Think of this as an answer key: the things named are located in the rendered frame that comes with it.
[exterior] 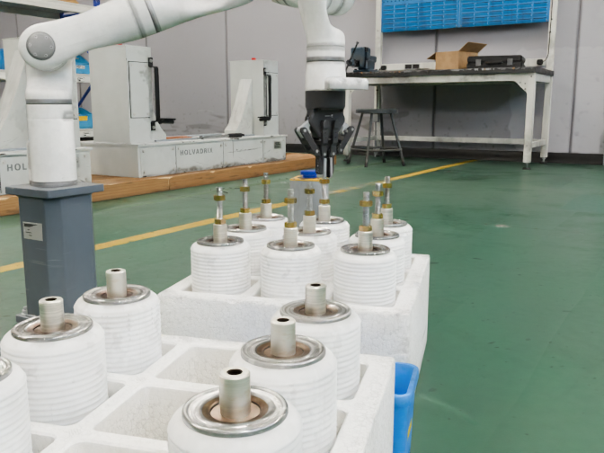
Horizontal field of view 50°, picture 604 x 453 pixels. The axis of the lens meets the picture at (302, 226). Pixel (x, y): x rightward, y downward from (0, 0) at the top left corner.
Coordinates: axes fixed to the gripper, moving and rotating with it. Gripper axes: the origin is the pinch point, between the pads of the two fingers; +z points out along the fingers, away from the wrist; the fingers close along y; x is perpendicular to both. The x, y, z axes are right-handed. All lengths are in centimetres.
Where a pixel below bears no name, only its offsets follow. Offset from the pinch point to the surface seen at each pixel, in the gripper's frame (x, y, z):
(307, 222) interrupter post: 8.1, 10.0, 8.3
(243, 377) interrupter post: 59, 54, 7
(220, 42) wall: -553, -288, -80
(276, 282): 17.0, 22.5, 15.0
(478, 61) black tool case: -247, -348, -46
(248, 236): 2.4, 18.4, 10.8
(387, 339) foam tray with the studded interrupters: 32.6, 14.0, 21.2
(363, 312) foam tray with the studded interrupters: 29.8, 16.2, 17.5
